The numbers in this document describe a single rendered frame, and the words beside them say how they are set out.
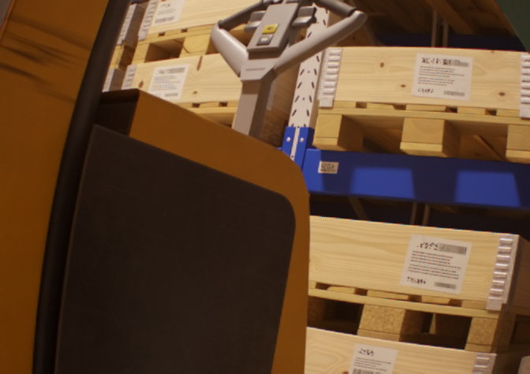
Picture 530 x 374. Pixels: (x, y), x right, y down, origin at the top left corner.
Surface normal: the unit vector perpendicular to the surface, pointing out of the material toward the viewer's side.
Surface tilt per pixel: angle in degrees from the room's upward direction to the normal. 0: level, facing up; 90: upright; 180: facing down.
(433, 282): 90
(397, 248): 90
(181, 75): 90
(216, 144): 90
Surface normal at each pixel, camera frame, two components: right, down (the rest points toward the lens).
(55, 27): 0.78, 0.07
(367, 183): -0.59, -0.23
